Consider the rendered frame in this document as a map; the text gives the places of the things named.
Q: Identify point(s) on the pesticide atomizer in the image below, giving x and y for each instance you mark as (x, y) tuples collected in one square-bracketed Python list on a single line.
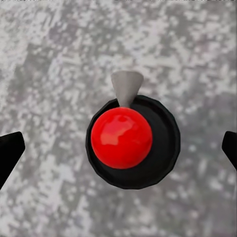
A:
[(133, 141)]

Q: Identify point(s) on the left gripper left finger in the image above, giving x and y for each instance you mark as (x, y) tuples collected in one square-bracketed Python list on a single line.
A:
[(11, 148)]

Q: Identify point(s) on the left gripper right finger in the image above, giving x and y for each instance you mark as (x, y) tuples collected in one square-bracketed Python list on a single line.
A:
[(229, 146)]

